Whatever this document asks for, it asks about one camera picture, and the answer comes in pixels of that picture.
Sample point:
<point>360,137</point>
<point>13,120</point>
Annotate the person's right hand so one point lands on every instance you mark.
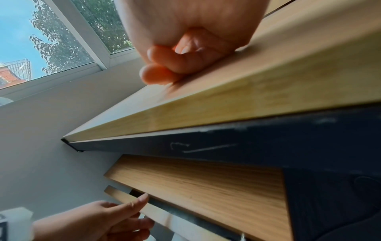
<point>190,21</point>

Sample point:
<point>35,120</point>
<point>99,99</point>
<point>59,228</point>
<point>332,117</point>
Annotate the person's left hand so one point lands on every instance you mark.
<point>80,223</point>

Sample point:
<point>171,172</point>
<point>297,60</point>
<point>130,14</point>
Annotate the thin light wooden strip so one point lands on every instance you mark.
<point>159,217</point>

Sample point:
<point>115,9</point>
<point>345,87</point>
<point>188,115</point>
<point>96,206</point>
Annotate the oak wooden panel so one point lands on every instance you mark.
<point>208,188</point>

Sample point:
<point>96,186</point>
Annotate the black wood grain panel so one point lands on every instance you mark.
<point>333,207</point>

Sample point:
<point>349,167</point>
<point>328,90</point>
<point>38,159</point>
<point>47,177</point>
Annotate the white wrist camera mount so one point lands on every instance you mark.
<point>13,223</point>

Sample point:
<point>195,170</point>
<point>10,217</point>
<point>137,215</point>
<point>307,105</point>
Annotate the white window frame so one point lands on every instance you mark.
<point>86,42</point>

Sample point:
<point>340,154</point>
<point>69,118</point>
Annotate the black table frame beam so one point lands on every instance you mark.
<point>268,143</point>

